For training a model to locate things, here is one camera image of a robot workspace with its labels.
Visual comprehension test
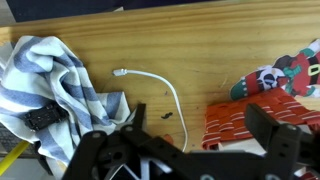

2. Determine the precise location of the blue white striped cloth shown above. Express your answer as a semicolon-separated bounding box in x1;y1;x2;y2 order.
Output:
0;34;138;178

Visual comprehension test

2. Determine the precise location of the small black moustache sticker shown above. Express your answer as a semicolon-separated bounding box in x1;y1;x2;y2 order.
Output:
160;111;174;120

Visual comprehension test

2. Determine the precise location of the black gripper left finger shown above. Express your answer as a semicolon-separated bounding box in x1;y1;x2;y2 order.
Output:
61;103;188;180

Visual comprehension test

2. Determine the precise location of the black rug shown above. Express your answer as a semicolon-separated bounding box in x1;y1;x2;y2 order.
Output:
5;0;218;23

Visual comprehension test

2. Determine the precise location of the red woven basket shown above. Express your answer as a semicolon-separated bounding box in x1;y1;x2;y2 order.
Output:
201;87;320;152

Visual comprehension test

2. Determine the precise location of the black clip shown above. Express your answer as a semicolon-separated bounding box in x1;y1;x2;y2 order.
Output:
23;103;70;132

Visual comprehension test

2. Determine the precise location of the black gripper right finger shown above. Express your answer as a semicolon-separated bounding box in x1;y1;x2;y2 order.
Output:
244;103;320;180

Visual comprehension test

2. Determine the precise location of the white USB cable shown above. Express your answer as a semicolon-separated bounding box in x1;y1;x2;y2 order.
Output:
112;68;189;153

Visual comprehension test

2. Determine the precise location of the yellow post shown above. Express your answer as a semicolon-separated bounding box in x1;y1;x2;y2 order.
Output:
0;139;30;177

